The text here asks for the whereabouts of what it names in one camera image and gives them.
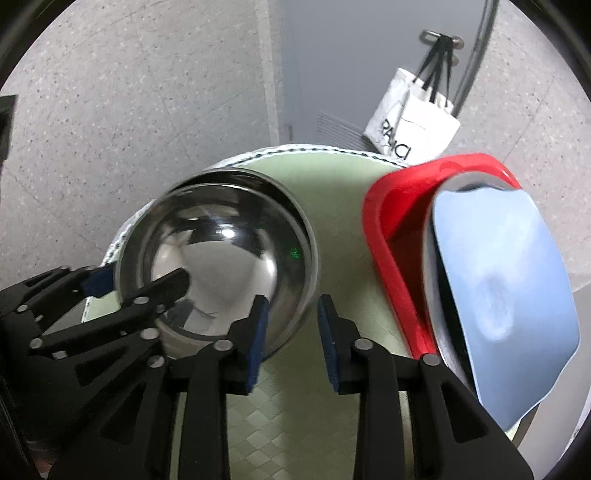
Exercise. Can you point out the grey door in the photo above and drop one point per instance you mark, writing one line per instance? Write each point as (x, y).
(339, 58)

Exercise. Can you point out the light blue plastic plate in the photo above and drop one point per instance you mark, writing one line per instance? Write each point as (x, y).
(512, 294)

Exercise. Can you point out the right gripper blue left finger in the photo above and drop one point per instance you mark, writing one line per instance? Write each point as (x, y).
(154, 420)

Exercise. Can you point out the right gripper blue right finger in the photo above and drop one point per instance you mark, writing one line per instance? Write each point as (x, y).
(453, 436)

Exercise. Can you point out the round table with green cloth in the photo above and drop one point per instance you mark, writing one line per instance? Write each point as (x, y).
(293, 372)

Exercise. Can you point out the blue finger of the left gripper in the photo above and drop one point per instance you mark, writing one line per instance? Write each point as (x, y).
(135, 314)
(37, 303)

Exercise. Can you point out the white tote bag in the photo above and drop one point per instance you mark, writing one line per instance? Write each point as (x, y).
(414, 120)

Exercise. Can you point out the large steel bowl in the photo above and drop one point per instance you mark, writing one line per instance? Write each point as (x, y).
(439, 302)

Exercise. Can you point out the red plastic basin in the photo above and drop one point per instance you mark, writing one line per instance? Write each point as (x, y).
(393, 216)

